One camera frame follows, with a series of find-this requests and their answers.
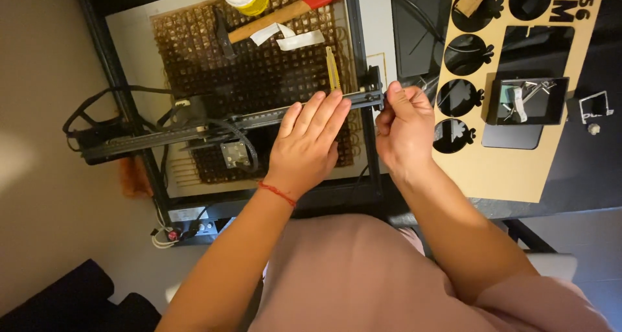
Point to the yellow utility knife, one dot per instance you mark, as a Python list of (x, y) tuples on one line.
[(333, 69)]

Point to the person's right hand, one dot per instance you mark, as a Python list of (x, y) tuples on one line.
[(408, 128)]

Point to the white paper strip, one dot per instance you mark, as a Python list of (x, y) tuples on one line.
[(267, 32), (301, 40)]

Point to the black tray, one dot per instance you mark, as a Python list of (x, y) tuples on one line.
[(554, 106)]

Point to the thin metal hex key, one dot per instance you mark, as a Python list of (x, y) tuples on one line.
[(422, 91)]

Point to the black laser engraver frame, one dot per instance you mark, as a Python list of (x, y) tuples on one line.
[(362, 45)]

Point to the white paper tag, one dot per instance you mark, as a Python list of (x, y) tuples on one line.
[(519, 103)]

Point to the black control box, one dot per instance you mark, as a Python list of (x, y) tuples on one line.
[(201, 227)]

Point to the black gantry rail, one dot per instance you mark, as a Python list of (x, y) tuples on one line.
[(204, 128)]

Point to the plywood sheet with cutouts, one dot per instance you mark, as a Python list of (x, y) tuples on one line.
[(491, 171)]

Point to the pile of metal screws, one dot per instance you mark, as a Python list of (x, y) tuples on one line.
[(534, 90)]

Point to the person's left hand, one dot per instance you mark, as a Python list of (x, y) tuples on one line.
[(301, 152)]

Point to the metal laser head module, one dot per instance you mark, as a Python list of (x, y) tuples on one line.
[(235, 154)]

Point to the cut brown wooden grid board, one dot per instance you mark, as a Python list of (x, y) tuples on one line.
[(262, 74)]

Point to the small wooden offcut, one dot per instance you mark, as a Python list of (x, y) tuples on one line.
[(471, 1)]

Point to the pink shirt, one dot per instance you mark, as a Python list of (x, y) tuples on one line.
[(359, 278)]

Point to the small white knob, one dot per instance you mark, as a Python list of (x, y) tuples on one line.
[(593, 129)]

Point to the black rounded plate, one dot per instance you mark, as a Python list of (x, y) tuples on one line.
[(512, 137)]

